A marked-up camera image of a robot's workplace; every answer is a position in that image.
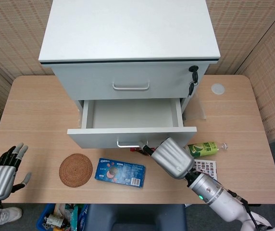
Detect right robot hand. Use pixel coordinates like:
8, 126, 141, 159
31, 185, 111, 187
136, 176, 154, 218
138, 137, 195, 180

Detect blue bin of items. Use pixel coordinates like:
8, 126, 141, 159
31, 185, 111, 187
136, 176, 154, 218
36, 204, 88, 231

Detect white drawer with keys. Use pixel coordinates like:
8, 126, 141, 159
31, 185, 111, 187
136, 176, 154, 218
50, 61, 209, 101

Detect black keys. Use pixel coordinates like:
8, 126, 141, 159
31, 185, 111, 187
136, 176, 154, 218
188, 65, 200, 82

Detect white drawer cabinet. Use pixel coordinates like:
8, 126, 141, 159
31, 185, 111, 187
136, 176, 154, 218
38, 0, 221, 130

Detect green label drink bottle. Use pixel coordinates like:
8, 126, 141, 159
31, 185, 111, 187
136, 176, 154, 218
187, 141, 229, 159

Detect cola bottle with red label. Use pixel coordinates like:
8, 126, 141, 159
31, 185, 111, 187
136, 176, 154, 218
130, 146, 156, 156

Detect white box with picture grid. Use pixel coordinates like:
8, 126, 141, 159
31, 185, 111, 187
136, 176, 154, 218
192, 158, 217, 180

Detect white sneaker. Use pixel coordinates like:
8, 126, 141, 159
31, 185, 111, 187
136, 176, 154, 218
0, 206, 23, 226

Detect blue Oreo cookie box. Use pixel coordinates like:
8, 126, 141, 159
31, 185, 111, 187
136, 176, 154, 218
94, 157, 147, 189

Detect dark blue chair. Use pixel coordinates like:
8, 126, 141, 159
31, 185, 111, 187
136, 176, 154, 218
86, 204, 188, 231

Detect black hanging spare key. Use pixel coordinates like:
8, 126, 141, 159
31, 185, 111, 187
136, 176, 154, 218
187, 81, 198, 98

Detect round woven rattan coaster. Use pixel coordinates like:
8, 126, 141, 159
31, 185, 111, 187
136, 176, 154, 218
59, 153, 93, 187

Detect round grey cable grommet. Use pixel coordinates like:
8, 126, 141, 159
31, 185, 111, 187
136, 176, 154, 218
211, 83, 225, 95

